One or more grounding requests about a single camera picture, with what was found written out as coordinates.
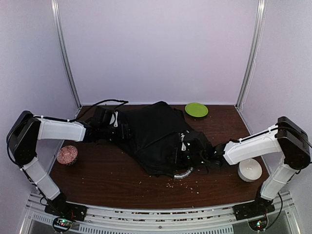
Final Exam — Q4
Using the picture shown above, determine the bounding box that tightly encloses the front aluminium rail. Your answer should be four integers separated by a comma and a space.
18, 193, 302, 234

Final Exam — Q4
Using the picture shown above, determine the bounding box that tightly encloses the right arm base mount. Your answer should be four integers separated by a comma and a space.
233, 197, 275, 231

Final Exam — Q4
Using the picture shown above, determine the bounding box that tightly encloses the right aluminium frame post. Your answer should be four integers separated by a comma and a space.
236, 0, 267, 110

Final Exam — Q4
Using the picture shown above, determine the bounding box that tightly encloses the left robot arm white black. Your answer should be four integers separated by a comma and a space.
6, 107, 131, 216

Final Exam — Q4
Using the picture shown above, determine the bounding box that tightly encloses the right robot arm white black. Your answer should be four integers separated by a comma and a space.
173, 117, 312, 215

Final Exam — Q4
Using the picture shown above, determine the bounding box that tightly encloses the left aluminium frame post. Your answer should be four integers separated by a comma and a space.
51, 0, 81, 108

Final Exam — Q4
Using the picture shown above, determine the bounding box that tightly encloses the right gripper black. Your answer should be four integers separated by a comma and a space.
165, 148, 205, 168

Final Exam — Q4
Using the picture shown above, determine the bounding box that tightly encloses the black student backpack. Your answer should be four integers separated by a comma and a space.
114, 101, 202, 177

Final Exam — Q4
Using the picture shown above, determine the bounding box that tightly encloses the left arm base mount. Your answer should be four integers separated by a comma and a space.
43, 192, 87, 234

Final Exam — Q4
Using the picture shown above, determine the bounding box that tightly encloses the aluminium frame post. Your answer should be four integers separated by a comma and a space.
51, 0, 81, 108
236, 0, 267, 110

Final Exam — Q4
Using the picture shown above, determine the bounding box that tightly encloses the green plate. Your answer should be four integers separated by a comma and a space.
185, 102, 209, 117

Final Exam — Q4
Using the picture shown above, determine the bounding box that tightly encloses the white bowl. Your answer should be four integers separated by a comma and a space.
238, 158, 262, 182

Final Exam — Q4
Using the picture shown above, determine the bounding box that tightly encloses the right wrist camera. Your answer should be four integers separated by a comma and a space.
180, 131, 189, 151

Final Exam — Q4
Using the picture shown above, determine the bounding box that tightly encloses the red patterned small bowl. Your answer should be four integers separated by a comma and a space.
56, 145, 78, 166

